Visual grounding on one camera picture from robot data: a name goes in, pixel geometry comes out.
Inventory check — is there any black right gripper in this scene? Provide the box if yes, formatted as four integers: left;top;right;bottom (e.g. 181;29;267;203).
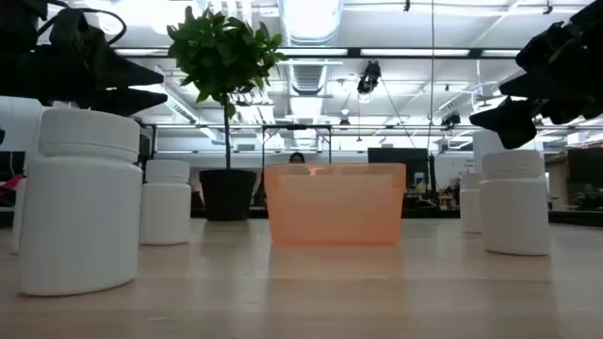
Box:
468;0;603;150

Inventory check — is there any red object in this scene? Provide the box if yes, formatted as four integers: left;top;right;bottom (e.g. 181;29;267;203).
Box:
0;172;25;194

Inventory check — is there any silver ventilation duct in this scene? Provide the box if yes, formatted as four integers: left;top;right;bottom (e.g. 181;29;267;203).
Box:
277;0;345;47

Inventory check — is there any orange translucent plastic basket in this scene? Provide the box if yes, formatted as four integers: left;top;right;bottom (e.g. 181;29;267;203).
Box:
263;162;407;247

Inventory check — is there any white pillar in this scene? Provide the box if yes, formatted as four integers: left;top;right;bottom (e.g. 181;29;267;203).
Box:
472;129;517;164

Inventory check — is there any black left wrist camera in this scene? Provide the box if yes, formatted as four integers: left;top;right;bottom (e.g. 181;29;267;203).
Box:
46;8;107;48

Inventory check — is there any black monitor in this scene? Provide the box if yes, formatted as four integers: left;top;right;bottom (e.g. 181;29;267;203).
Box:
367;147;431;208

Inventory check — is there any ceiling light strip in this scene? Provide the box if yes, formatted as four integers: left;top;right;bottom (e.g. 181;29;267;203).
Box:
276;46;350;58
359;47;472;58

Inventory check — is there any black aluminium table frame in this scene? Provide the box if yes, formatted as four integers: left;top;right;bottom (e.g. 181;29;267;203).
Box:
190;206;603;227

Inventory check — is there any black plant pot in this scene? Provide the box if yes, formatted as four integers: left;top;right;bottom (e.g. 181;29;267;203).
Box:
199;169;258;222

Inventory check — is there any white pill bottle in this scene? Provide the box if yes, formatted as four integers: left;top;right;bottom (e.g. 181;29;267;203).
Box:
459;172;484;235
480;149;551;257
18;107;144;298
10;177;27;255
139;158;193;247

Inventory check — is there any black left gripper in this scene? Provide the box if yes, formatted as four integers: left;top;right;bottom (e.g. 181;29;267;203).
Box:
0;42;170;119

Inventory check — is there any green leafy small tree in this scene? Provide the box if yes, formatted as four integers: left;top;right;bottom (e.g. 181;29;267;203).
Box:
167;5;288;170

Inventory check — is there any thin hanging cord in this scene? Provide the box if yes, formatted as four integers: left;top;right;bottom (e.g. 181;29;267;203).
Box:
429;0;436;152

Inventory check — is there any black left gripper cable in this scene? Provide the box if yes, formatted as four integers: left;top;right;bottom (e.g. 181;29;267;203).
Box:
35;0;129;47

